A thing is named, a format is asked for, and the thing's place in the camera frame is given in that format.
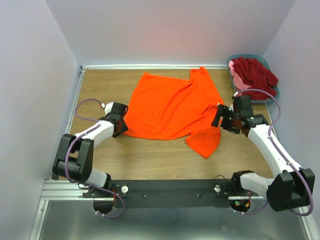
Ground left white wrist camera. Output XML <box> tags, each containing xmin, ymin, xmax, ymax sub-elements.
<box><xmin>100</xmin><ymin>101</ymin><xmax>114</xmax><ymax>116</ymax></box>

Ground orange t-shirt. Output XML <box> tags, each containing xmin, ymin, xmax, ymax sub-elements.
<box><xmin>124</xmin><ymin>67</ymin><xmax>224</xmax><ymax>159</ymax></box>

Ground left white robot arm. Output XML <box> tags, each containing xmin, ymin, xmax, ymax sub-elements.
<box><xmin>52</xmin><ymin>102</ymin><xmax>129</xmax><ymax>198</ymax></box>

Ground pink t-shirt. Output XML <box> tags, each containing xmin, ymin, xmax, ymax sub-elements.
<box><xmin>228</xmin><ymin>60</ymin><xmax>251</xmax><ymax>91</ymax></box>

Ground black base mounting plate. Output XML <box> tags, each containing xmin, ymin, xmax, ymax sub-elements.
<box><xmin>82</xmin><ymin>178</ymin><xmax>261</xmax><ymax>210</ymax></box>

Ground dark red t-shirt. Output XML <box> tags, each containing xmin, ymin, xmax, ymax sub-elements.
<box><xmin>232</xmin><ymin>56</ymin><xmax>278</xmax><ymax>97</ymax></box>

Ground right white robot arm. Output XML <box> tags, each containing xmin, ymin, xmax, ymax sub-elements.
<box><xmin>211</xmin><ymin>95</ymin><xmax>315</xmax><ymax>217</ymax></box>

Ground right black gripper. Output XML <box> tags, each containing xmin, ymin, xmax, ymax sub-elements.
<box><xmin>210</xmin><ymin>104</ymin><xmax>240</xmax><ymax>135</ymax></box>

